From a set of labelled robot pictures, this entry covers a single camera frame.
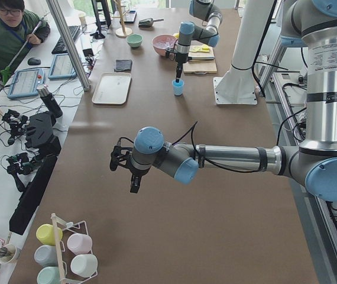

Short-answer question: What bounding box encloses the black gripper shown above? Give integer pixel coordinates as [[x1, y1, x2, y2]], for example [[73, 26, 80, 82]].
[[129, 164, 151, 193], [165, 47, 189, 83]]

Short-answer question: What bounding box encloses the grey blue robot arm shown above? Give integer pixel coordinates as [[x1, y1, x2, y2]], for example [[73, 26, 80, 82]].
[[166, 0, 223, 83], [127, 1, 337, 201]]

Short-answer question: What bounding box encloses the light blue plastic cup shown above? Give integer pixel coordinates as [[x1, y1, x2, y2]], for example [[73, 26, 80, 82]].
[[172, 79, 184, 96]]

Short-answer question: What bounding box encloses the pink bowl of ice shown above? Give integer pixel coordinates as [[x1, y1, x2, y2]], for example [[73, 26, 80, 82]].
[[152, 34, 177, 57]]

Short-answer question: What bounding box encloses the steel ice scoop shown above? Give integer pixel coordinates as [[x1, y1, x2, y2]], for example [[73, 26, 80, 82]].
[[138, 18, 164, 28]]

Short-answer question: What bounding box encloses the wooden cup stand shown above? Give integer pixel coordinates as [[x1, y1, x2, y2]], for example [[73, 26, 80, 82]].
[[113, 0, 133, 38]]

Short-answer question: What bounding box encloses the pink cup in rack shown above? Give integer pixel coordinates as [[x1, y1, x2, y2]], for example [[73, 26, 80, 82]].
[[67, 233, 93, 255]]

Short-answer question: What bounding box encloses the white cup in rack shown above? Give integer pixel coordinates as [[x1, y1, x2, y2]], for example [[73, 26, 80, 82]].
[[70, 254, 98, 277]]

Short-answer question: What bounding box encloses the yellow cup in rack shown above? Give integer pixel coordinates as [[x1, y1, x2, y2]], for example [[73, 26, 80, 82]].
[[35, 224, 56, 246]]

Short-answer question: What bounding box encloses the grey cup in rack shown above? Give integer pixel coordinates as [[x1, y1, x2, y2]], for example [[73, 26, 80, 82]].
[[34, 245, 58, 267]]

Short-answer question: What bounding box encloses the mint cup in rack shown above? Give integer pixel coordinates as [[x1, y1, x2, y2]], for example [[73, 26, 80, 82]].
[[37, 266, 60, 284]]

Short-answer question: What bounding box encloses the paper cup with tools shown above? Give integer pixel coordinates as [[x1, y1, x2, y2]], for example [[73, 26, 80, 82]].
[[0, 244, 21, 264]]

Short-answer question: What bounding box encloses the steel muddler with black tip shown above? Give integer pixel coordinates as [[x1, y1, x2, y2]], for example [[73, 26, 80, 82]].
[[188, 56, 215, 62]]

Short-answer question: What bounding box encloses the wooden cutting board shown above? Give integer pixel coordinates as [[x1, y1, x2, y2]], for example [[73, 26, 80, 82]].
[[183, 44, 218, 75]]

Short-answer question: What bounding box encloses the green empty bowl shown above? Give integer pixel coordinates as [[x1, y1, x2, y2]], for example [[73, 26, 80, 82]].
[[126, 34, 143, 48]]

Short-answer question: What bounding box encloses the grey folded cloth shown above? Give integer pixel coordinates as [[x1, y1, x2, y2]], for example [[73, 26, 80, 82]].
[[114, 59, 132, 72]]

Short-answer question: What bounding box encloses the cream rabbit tray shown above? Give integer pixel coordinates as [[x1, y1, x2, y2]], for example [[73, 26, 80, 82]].
[[92, 72, 131, 105]]

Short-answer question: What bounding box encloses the blue teach pendant far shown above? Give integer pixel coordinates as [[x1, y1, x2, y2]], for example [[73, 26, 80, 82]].
[[48, 54, 77, 80]]

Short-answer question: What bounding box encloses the blue teach pendant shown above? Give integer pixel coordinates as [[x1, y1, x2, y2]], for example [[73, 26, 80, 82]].
[[7, 68, 45, 99], [48, 54, 77, 80]]

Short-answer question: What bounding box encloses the black keyboard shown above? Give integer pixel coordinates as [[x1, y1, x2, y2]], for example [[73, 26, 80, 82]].
[[51, 25, 82, 54]]

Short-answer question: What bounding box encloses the black thermos bottle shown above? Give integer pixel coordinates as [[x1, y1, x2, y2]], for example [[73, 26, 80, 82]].
[[36, 85, 63, 118]]

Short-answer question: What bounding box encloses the black computer mouse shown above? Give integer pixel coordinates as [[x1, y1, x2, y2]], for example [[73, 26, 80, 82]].
[[27, 57, 41, 66]]

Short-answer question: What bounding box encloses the blue teach pendant near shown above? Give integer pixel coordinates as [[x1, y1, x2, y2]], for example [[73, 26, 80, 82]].
[[7, 68, 45, 99]]

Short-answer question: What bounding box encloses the person in green jacket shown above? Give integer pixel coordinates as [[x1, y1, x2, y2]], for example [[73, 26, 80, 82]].
[[0, 1, 50, 75]]

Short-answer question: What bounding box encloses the white wire cup rack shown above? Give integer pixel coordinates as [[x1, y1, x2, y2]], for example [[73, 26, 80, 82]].
[[51, 213, 98, 283]]

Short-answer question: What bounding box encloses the aluminium frame post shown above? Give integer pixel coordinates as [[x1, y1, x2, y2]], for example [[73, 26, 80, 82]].
[[46, 0, 90, 92]]

